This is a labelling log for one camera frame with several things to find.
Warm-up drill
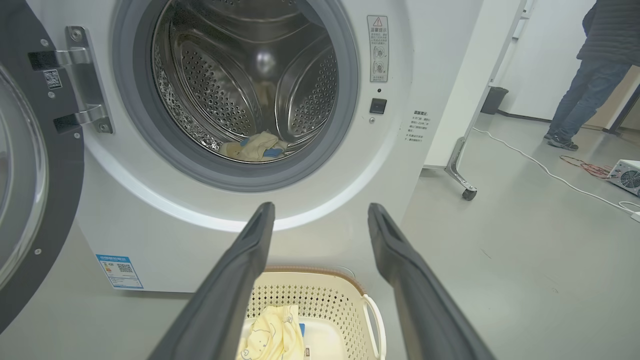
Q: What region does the stainless steel washing machine drum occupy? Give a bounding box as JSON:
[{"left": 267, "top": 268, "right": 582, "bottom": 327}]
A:
[{"left": 151, "top": 0, "right": 340, "bottom": 163}]

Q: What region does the round black glass washer door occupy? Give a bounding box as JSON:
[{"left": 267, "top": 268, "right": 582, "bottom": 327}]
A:
[{"left": 0, "top": 0, "right": 86, "bottom": 333}]

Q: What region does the white floor cable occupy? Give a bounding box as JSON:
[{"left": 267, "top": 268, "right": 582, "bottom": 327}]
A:
[{"left": 472, "top": 127, "right": 640, "bottom": 223}]

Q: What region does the yellow garment with blue trim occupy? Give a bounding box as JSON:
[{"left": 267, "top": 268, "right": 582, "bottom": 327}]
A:
[{"left": 220, "top": 131, "right": 289, "bottom": 163}]

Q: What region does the metal washing machine door hinge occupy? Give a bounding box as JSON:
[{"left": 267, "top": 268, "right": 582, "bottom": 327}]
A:
[{"left": 27, "top": 26, "right": 114, "bottom": 135}]

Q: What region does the red floor cable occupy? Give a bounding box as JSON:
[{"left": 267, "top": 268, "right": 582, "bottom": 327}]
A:
[{"left": 559, "top": 155, "right": 614, "bottom": 179}]

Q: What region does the white front-load washing machine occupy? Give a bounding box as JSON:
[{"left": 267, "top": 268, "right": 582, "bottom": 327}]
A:
[{"left": 25, "top": 0, "right": 486, "bottom": 293}]

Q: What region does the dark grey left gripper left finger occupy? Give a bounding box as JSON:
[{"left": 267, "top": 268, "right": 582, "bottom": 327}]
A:
[{"left": 147, "top": 202, "right": 276, "bottom": 360}]

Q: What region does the blue energy label sticker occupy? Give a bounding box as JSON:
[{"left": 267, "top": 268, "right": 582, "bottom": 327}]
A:
[{"left": 96, "top": 254, "right": 144, "bottom": 291}]

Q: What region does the pale yellow bear-print garment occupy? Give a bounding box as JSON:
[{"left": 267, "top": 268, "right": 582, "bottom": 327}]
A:
[{"left": 237, "top": 305, "right": 306, "bottom": 360}]

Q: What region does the white warning sticker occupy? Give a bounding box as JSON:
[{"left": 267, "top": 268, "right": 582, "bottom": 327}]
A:
[{"left": 367, "top": 15, "right": 389, "bottom": 83}]

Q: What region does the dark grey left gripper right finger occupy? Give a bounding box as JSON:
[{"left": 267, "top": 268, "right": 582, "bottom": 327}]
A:
[{"left": 368, "top": 203, "right": 496, "bottom": 360}]

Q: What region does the black waste bin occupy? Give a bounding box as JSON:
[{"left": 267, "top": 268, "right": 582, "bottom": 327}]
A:
[{"left": 481, "top": 86, "right": 509, "bottom": 116}]

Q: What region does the cream perforated laundry basket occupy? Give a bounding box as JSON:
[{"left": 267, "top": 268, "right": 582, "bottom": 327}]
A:
[{"left": 240, "top": 266, "right": 387, "bottom": 360}]

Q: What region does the white power supply box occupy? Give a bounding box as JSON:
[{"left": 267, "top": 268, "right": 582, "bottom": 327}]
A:
[{"left": 606, "top": 159, "right": 640, "bottom": 197}]

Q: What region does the metal stand leg with caster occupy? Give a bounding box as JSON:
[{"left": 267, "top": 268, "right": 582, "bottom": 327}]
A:
[{"left": 445, "top": 0, "right": 528, "bottom": 202}]

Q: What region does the person in dark jacket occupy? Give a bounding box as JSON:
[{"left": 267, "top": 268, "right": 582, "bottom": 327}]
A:
[{"left": 544, "top": 0, "right": 640, "bottom": 152}]

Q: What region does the white partition panel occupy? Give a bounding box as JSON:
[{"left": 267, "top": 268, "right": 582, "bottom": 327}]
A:
[{"left": 425, "top": 0, "right": 526, "bottom": 169}]

